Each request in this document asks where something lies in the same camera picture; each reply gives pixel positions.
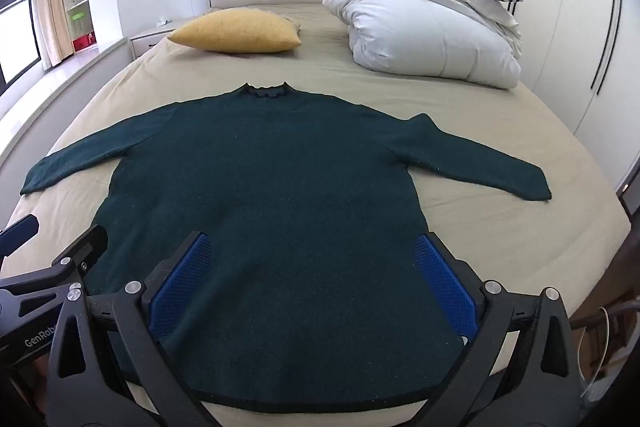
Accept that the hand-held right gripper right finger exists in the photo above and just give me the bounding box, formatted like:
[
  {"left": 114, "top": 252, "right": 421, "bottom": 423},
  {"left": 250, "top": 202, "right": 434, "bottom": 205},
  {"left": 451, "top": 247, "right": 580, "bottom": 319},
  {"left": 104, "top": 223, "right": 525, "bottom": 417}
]
[{"left": 414, "top": 232, "right": 586, "bottom": 427}]

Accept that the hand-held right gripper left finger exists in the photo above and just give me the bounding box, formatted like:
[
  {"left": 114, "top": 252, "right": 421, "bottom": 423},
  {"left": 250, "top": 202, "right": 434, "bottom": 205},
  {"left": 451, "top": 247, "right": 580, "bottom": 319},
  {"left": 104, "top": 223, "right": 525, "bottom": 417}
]
[{"left": 46, "top": 231, "right": 216, "bottom": 427}]

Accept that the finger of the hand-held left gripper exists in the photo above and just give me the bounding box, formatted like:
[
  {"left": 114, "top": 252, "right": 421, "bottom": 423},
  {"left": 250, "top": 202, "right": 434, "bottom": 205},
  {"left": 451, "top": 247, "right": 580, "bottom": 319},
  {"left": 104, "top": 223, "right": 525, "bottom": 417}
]
[
  {"left": 52, "top": 225, "right": 109, "bottom": 293},
  {"left": 0, "top": 214, "right": 40, "bottom": 260}
]

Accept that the dark green sweater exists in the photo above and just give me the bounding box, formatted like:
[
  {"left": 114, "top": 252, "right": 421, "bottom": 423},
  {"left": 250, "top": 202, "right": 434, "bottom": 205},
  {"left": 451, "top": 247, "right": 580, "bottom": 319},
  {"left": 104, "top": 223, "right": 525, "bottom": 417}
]
[{"left": 20, "top": 81, "right": 552, "bottom": 414}]

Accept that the white window bench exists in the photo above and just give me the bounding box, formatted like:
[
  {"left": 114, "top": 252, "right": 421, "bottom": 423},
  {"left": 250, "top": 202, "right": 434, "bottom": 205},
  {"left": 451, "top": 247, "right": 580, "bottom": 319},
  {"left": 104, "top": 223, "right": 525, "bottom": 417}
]
[{"left": 0, "top": 38, "right": 132, "bottom": 158}]

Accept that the black framed window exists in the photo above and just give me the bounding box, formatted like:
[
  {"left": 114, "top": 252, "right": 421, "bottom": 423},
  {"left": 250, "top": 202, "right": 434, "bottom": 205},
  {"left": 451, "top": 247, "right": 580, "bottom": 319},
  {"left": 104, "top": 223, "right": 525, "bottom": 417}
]
[{"left": 0, "top": 0, "right": 42, "bottom": 85}]

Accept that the white nightstand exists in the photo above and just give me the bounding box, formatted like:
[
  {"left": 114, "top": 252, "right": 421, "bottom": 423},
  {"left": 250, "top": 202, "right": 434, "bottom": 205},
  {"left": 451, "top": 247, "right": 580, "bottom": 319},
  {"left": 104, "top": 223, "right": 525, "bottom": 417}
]
[{"left": 130, "top": 18, "right": 193, "bottom": 58}]

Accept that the bed with beige sheet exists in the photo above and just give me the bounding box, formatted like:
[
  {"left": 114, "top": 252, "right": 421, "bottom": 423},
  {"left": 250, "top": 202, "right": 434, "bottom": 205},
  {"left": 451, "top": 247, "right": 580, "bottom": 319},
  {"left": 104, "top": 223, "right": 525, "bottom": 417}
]
[{"left": 0, "top": 2, "right": 632, "bottom": 427}]

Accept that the white duvet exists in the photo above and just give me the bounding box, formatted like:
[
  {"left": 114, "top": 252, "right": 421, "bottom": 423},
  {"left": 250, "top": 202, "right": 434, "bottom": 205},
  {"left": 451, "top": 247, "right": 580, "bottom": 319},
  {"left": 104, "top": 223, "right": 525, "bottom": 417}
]
[{"left": 322, "top": 0, "right": 523, "bottom": 88}]

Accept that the yellow pillow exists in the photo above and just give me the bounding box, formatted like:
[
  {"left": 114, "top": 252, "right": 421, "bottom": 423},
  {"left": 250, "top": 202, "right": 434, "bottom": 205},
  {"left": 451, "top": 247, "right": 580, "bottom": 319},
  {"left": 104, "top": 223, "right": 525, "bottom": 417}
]
[{"left": 166, "top": 8, "right": 302, "bottom": 54}]

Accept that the white wardrobe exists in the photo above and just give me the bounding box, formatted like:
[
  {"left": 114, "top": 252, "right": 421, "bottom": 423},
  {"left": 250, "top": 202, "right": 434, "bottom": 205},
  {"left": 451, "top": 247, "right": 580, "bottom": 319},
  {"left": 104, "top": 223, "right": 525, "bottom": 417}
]
[{"left": 482, "top": 0, "right": 640, "bottom": 192}]

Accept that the white cable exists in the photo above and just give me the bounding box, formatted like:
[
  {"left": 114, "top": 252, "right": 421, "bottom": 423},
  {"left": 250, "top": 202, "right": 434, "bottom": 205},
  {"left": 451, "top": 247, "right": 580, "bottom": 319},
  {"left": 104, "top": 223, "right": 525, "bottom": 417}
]
[{"left": 575, "top": 304, "right": 615, "bottom": 388}]

